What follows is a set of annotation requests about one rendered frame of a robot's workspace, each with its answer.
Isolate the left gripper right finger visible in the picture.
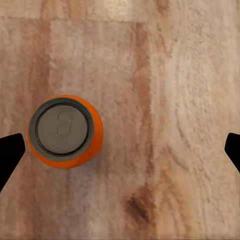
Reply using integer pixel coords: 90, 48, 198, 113
225, 133, 240, 172

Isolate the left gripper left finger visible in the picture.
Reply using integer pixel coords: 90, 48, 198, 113
0, 133, 26, 192

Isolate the can of soda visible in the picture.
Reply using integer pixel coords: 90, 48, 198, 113
27, 95, 104, 169

